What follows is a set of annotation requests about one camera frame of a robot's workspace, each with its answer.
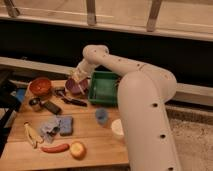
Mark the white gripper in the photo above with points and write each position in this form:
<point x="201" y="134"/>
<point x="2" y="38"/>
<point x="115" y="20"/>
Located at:
<point x="83" y="69"/>

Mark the silver metal fork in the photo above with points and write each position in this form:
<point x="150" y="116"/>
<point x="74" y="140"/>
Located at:
<point x="80" y="88"/>

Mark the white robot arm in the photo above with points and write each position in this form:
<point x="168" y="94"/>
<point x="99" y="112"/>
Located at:
<point x="142" y="93"/>

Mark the purple bowl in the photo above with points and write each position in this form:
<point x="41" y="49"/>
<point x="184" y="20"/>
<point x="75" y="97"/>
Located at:
<point x="72" y="86"/>

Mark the orange bowl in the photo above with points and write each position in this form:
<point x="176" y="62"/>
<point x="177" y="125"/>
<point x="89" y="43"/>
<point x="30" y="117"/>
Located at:
<point x="40" y="86"/>

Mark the green plastic tray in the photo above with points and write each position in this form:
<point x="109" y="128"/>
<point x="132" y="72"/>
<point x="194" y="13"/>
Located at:
<point x="103" y="88"/>

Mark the black rectangular remote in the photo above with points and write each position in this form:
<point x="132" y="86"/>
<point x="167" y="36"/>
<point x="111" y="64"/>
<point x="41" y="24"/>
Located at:
<point x="53" y="108"/>

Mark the blue plastic cup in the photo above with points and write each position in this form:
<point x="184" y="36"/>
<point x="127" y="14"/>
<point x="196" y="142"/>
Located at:
<point x="101" y="116"/>

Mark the small metal can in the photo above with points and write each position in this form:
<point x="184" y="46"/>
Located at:
<point x="35" y="104"/>

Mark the blue sponge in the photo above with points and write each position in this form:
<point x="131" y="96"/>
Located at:
<point x="66" y="125"/>

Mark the wooden table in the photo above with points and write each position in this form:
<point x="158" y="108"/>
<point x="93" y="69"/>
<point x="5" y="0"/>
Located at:
<point x="102" y="147"/>

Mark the blue object at table edge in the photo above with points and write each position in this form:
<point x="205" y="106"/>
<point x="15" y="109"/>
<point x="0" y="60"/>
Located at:
<point x="20" y="94"/>

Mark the clear plastic bag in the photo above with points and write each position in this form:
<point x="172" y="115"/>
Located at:
<point x="48" y="129"/>

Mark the white plastic cup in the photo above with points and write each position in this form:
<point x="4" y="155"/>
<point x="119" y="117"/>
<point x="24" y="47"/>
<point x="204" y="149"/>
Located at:
<point x="117" y="129"/>

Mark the black chair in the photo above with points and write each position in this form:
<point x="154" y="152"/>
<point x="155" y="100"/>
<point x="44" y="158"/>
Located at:
<point x="7" y="100"/>

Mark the red sausage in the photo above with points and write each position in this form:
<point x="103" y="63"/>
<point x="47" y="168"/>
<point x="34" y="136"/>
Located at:
<point x="56" y="149"/>

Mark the red yellow apple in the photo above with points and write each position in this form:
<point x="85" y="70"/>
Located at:
<point x="78" y="150"/>

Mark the peeled banana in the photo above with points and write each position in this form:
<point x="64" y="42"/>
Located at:
<point x="32" y="135"/>

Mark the black handled peeler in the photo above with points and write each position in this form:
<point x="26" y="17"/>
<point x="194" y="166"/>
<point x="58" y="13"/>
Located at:
<point x="60" y="92"/>

